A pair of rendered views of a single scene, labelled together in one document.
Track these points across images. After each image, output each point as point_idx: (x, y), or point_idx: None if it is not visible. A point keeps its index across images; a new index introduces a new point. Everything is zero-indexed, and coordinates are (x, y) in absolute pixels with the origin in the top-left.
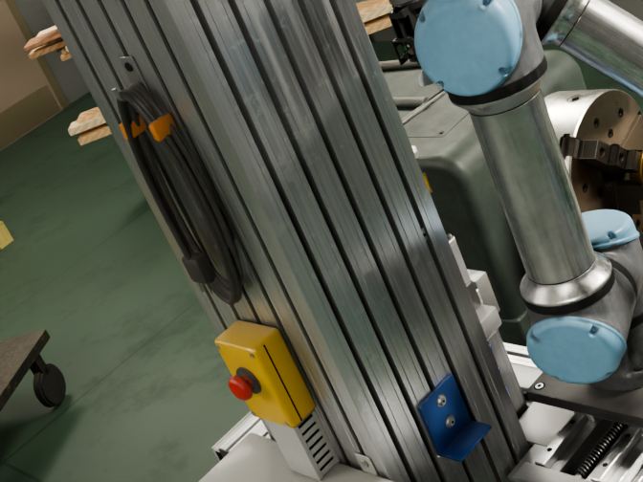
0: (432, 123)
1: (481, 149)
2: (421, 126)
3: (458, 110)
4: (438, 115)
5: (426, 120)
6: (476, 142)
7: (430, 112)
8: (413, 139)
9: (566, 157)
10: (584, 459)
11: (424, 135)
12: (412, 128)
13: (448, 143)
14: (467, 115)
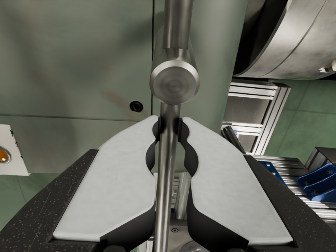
0: (84, 69)
1: (223, 114)
2: (62, 79)
3: (111, 5)
4: (65, 27)
5: (47, 49)
6: (217, 113)
7: (21, 6)
8: (87, 125)
9: (333, 71)
10: None
11: (101, 113)
12: (45, 85)
13: (179, 143)
14: (156, 36)
